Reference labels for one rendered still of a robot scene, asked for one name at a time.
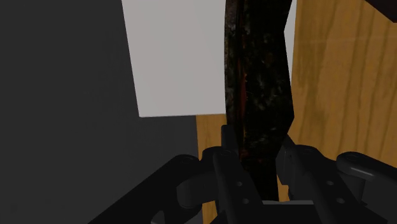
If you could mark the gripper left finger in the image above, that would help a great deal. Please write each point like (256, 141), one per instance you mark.
(229, 173)

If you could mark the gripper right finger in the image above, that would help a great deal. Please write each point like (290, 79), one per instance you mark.
(313, 176)

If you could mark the dark mottled object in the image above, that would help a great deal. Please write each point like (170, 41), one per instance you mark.
(260, 77)

